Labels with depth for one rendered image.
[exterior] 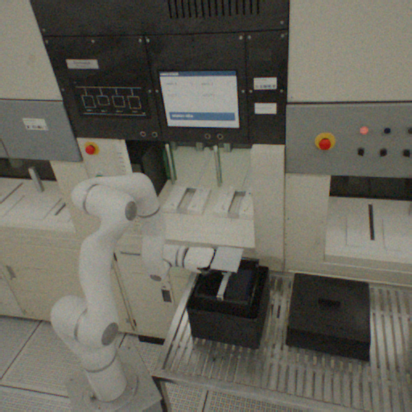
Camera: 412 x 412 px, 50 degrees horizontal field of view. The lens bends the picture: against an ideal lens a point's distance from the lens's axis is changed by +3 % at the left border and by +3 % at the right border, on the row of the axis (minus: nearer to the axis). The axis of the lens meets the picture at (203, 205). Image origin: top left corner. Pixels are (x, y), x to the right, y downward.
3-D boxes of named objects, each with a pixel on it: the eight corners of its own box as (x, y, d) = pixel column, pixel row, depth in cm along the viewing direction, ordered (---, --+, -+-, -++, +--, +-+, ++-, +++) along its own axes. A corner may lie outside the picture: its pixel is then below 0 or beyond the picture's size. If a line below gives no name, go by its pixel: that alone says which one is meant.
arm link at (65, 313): (99, 378, 142) (80, 331, 128) (59, 356, 151) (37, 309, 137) (124, 348, 150) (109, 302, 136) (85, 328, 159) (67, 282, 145)
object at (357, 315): (285, 344, 166) (284, 322, 158) (293, 287, 188) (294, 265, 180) (370, 362, 157) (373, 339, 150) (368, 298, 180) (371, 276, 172)
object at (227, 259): (216, 288, 191) (208, 233, 173) (261, 295, 185) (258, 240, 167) (199, 333, 173) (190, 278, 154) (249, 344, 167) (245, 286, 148)
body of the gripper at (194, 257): (189, 255, 173) (216, 258, 170) (181, 273, 165) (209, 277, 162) (187, 241, 168) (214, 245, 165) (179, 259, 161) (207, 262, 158)
